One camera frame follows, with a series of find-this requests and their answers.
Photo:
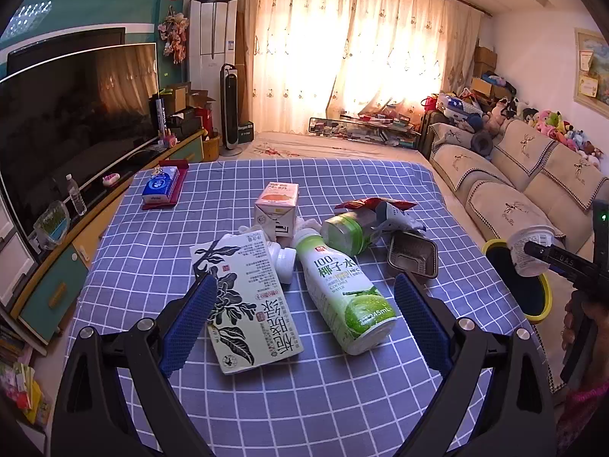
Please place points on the silver white wrapper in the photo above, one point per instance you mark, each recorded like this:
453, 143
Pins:
397, 221

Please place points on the black tower fan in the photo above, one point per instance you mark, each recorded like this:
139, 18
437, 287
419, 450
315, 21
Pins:
231, 109

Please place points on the red box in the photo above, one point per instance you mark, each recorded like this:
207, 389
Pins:
205, 119

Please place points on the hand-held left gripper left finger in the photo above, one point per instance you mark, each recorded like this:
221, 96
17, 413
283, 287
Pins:
190, 323

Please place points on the red snack wrapper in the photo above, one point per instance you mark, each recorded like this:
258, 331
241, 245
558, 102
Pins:
366, 204

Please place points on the glass bowl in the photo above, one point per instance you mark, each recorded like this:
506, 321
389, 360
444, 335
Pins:
50, 226

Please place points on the foil tray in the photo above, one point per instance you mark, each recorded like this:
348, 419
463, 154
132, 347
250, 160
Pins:
411, 254

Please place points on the cluttered glass coffee table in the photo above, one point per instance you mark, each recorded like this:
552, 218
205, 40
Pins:
366, 131

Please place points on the blue checked tablecloth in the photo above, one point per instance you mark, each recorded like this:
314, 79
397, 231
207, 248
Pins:
285, 414

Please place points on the green label clear bottle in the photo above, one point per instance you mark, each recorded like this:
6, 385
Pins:
347, 233

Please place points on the small white plastic bottle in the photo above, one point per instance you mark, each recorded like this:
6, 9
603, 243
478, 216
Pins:
284, 262

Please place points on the star print bag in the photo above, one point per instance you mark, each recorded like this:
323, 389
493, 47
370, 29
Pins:
459, 107

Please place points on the framed wall picture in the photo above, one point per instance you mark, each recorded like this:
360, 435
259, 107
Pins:
592, 71

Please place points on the yellow rimmed trash bin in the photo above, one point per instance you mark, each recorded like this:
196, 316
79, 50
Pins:
523, 295

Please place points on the person's right forearm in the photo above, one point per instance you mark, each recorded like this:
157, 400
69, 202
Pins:
587, 419

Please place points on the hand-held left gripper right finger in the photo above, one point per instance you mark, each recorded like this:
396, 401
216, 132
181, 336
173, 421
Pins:
421, 323

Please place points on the white cloth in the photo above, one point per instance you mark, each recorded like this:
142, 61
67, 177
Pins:
311, 224

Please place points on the red tray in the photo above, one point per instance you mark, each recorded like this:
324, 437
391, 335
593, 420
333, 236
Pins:
180, 185

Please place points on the beige sofa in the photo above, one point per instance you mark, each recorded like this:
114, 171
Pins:
523, 162

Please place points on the cream embroidered curtains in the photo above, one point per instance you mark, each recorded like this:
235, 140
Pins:
357, 47

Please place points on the open cardboard box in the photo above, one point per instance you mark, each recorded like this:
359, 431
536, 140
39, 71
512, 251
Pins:
178, 97
200, 100

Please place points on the clear water bottle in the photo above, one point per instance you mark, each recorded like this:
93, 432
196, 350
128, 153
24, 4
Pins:
76, 197

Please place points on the stacked cardboard boxes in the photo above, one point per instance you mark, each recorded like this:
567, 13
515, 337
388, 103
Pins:
485, 62

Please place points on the white plastic cup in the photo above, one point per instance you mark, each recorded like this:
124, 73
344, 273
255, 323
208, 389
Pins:
530, 238

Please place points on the wooden bucket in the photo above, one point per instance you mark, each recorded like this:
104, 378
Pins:
211, 147

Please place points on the person's right hand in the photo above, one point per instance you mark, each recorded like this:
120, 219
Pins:
600, 342

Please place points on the yellow and teal television cabinet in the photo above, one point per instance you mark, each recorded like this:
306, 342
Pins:
52, 290

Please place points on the small pink object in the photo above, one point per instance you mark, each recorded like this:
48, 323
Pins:
110, 180

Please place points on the blue tissue pack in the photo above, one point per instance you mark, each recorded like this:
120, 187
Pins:
159, 188

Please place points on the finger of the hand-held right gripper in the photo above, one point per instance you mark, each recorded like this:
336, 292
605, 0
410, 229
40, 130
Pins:
561, 262

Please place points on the green and white drink bottle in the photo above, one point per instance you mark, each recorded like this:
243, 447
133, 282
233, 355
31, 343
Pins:
342, 290

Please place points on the black printed tube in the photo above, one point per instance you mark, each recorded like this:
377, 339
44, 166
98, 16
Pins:
158, 116

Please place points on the pile of colourful books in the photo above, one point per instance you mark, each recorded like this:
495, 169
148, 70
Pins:
21, 381

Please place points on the pink milk carton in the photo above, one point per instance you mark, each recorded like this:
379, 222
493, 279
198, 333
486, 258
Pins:
276, 209

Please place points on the artificial flower bunch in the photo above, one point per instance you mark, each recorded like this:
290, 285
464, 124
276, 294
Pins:
173, 33

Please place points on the pile of plush toys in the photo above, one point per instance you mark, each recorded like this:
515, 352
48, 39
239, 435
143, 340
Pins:
552, 121

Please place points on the curved television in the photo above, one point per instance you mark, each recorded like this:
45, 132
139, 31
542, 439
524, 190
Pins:
71, 119

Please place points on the white standing air conditioner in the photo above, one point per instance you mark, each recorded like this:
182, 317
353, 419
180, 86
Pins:
211, 47

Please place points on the white carton with black plant print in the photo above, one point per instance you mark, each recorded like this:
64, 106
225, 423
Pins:
247, 304

